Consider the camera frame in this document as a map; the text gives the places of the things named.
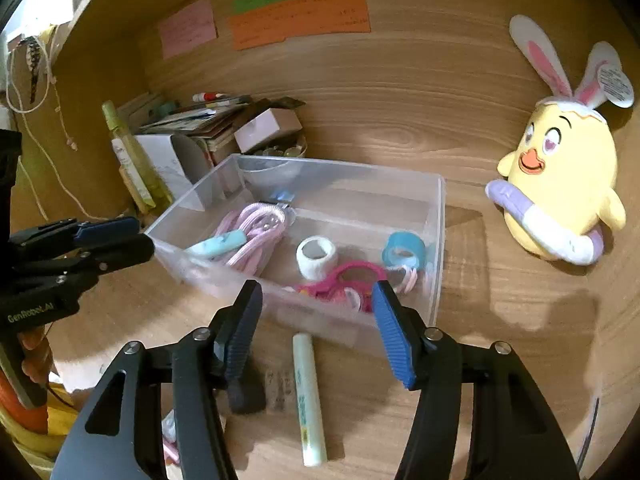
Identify pink cord bundle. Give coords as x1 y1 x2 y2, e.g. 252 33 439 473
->
214 201 289 277

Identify white bandage roll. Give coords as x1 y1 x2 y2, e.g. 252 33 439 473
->
296 236 337 282

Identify small pink box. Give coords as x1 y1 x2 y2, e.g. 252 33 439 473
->
234 108 304 154

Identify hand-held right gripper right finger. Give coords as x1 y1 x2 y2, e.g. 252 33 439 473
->
371 280 581 480

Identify beige slim tube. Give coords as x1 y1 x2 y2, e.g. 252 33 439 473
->
117 164 152 214

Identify spotted hair clip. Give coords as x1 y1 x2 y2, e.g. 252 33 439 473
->
17 35 47 111

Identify clear bowl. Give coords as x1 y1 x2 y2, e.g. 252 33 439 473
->
245 142 309 162

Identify person's left hand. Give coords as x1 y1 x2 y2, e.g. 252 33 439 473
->
20 331 55 387

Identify pink scissors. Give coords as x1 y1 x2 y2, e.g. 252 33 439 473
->
295 260 388 314

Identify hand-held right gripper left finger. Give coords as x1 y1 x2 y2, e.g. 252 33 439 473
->
50 280 267 480

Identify clear plastic storage box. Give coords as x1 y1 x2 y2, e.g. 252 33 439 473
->
145 154 447 359

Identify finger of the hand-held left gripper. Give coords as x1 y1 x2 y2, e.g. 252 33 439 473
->
15 234 155 293
10 216 142 261

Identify yellow chick plush toy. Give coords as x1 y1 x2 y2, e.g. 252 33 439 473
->
485 14 636 267

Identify white paper carton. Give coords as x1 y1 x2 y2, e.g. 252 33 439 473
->
135 132 212 212

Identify braided string bracelet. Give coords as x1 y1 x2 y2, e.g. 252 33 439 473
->
390 266 419 295

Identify thin black cable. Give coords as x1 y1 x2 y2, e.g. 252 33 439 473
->
575 396 601 467

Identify yellow green spray bottle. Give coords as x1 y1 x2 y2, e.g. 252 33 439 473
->
101 101 172 212

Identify blue tape roll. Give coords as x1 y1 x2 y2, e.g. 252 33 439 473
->
382 231 429 271

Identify pale green tube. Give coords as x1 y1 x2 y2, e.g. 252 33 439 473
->
292 332 328 467

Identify stack of books and papers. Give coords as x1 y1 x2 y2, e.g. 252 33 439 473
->
134 94 306 151

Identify mint correction tape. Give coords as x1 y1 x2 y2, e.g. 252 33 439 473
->
185 231 247 262

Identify orange paper note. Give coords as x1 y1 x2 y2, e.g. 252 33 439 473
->
227 0 372 52

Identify white string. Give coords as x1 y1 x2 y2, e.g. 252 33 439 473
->
5 24 81 211

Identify pink paper note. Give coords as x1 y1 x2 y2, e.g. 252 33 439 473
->
159 0 218 60

